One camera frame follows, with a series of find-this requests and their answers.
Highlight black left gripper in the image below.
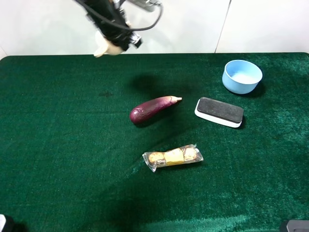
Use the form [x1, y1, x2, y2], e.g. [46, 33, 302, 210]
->
[80, 0, 142, 51]

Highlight cream ceramic teapot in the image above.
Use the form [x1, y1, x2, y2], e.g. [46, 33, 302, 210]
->
[94, 30, 123, 58]

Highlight grey robot arm link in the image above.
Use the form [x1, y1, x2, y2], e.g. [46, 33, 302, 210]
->
[128, 0, 161, 12]

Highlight grey object bottom right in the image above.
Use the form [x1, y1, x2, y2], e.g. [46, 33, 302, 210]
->
[279, 219, 309, 232]

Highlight purple eggplant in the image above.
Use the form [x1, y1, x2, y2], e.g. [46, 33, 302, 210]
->
[129, 96, 182, 124]

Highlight black and white eraser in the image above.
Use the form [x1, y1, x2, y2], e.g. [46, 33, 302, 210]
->
[195, 97, 244, 128]

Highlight light blue bowl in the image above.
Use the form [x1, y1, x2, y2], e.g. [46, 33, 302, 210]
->
[222, 60, 263, 94]

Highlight green velvet tablecloth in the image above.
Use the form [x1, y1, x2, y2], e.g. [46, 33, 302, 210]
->
[0, 53, 309, 232]

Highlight wrapped biscuit packet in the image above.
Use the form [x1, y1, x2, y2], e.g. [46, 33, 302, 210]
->
[142, 144, 204, 173]

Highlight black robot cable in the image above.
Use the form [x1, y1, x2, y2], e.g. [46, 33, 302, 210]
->
[75, 0, 165, 31]

